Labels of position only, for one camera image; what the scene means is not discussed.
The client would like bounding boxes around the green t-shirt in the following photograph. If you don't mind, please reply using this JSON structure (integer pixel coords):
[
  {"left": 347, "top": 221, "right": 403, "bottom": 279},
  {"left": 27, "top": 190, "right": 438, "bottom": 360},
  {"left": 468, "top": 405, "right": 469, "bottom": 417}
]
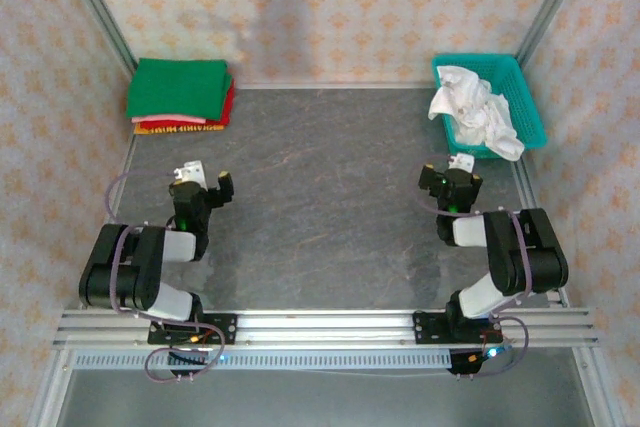
[{"left": 124, "top": 57, "right": 235, "bottom": 123}]

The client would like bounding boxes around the white crumpled t-shirt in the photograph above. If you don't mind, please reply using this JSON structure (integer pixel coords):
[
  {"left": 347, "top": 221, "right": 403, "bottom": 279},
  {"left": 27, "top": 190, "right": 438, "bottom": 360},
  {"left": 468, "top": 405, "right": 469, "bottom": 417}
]
[{"left": 427, "top": 65, "right": 526, "bottom": 163}]

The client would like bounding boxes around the yellow printed folded t-shirt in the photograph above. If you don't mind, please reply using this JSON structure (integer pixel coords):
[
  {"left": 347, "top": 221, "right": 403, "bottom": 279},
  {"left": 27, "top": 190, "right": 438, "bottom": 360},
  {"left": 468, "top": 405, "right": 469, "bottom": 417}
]
[{"left": 133, "top": 121, "right": 226, "bottom": 136}]

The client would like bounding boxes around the red folded t-shirt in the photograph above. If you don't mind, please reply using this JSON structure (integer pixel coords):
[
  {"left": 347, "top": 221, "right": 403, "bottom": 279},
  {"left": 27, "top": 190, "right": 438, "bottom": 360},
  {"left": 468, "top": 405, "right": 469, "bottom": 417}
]
[{"left": 137, "top": 76, "right": 236, "bottom": 129}]

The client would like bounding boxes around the pink folded t-shirt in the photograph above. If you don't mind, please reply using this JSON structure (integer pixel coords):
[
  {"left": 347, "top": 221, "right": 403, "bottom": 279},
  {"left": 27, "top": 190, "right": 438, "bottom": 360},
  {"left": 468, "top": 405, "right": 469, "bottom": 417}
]
[{"left": 131, "top": 114, "right": 224, "bottom": 126}]

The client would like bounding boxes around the teal plastic basket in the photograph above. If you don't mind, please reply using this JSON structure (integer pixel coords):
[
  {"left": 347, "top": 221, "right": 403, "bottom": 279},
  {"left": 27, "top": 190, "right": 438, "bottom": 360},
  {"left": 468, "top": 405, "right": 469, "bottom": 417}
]
[{"left": 431, "top": 53, "right": 549, "bottom": 161}]

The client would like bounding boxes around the aluminium table side rail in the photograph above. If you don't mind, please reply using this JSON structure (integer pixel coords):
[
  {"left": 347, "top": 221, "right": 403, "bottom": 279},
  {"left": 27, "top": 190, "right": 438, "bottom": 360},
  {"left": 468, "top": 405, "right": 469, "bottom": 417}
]
[
  {"left": 77, "top": 134, "right": 139, "bottom": 309},
  {"left": 514, "top": 159, "right": 570, "bottom": 309}
]

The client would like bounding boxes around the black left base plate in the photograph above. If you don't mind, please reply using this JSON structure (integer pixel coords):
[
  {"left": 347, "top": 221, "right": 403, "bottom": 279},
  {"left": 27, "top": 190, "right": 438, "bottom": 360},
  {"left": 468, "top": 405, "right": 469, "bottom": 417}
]
[{"left": 147, "top": 313, "right": 238, "bottom": 347}]

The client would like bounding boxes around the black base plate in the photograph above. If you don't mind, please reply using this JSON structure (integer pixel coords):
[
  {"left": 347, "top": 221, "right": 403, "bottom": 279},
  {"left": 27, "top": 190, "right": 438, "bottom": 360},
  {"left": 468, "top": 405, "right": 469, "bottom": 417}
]
[
  {"left": 147, "top": 313, "right": 238, "bottom": 347},
  {"left": 413, "top": 310, "right": 503, "bottom": 347}
]

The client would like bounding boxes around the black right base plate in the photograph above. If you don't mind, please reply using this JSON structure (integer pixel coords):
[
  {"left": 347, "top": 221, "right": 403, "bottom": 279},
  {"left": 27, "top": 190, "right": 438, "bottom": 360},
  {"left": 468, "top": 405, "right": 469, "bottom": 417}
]
[{"left": 413, "top": 310, "right": 503, "bottom": 347}]

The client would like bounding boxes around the black bracket under duct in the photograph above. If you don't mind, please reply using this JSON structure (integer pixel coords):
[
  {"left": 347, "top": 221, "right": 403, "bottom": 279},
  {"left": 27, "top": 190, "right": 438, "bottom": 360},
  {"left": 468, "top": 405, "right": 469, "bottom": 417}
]
[
  {"left": 169, "top": 349, "right": 209, "bottom": 381},
  {"left": 447, "top": 348, "right": 494, "bottom": 381}
]

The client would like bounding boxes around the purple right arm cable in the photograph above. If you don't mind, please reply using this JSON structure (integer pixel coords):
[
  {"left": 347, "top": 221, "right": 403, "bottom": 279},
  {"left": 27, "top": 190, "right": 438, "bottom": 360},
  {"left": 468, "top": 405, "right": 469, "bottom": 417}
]
[{"left": 417, "top": 154, "right": 531, "bottom": 378}]

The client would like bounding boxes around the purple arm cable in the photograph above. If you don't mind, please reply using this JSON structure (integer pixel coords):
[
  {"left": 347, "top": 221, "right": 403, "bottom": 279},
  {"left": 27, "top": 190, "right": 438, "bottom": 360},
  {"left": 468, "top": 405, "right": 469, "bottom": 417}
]
[
  {"left": 417, "top": 154, "right": 531, "bottom": 378},
  {"left": 105, "top": 169, "right": 226, "bottom": 384}
]

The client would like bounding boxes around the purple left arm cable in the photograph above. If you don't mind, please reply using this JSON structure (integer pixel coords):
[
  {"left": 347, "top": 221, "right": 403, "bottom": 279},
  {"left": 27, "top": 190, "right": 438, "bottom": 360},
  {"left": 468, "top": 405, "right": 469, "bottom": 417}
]
[{"left": 105, "top": 169, "right": 226, "bottom": 384}]

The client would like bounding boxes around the aluminium cross rail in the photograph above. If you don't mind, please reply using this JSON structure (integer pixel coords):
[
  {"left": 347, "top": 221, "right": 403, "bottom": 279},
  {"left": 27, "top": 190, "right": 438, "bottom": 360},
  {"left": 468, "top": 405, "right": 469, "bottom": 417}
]
[{"left": 53, "top": 307, "right": 600, "bottom": 348}]

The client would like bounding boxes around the white slotted cable duct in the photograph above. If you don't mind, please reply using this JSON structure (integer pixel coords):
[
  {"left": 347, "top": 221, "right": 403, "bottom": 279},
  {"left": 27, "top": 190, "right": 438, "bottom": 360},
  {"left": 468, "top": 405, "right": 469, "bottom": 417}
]
[{"left": 74, "top": 349, "right": 454, "bottom": 371}]

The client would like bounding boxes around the aluminium frame leg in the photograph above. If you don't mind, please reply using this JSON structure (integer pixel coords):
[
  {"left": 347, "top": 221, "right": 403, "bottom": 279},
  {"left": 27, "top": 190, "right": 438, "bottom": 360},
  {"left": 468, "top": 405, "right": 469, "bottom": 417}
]
[
  {"left": 572, "top": 346, "right": 626, "bottom": 427},
  {"left": 27, "top": 346, "right": 77, "bottom": 427}
]

